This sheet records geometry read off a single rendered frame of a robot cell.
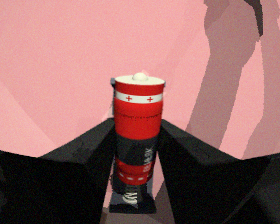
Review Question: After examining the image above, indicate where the red and black battery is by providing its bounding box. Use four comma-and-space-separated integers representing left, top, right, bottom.
115, 73, 165, 185

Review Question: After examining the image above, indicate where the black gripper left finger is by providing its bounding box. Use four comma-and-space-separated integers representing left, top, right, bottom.
0, 117, 116, 224

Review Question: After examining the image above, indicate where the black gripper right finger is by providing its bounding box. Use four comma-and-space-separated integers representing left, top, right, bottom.
157, 120, 280, 224

